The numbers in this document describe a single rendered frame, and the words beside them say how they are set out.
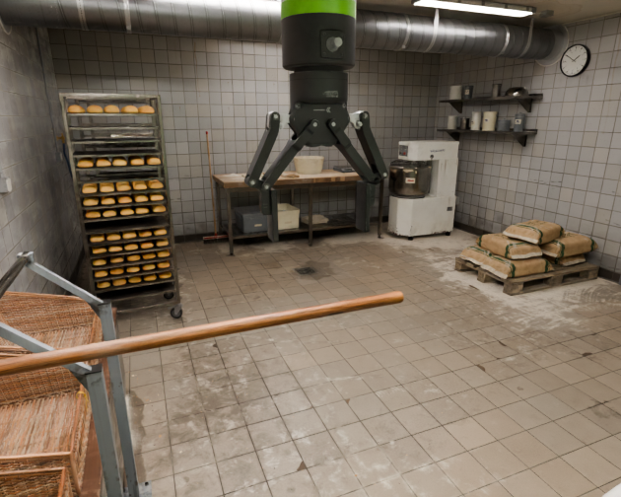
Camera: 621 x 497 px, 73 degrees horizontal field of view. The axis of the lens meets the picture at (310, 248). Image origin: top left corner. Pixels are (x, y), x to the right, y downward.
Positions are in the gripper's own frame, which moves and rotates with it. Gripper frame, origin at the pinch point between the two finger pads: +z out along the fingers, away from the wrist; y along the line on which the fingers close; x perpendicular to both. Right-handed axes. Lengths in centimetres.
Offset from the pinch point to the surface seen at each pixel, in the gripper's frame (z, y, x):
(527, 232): 94, 313, 248
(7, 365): 26, -49, 25
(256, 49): -99, 118, 528
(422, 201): 95, 314, 425
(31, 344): 40, -56, 61
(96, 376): 53, -43, 61
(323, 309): 27.4, 11.9, 28.4
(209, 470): 147, -13, 115
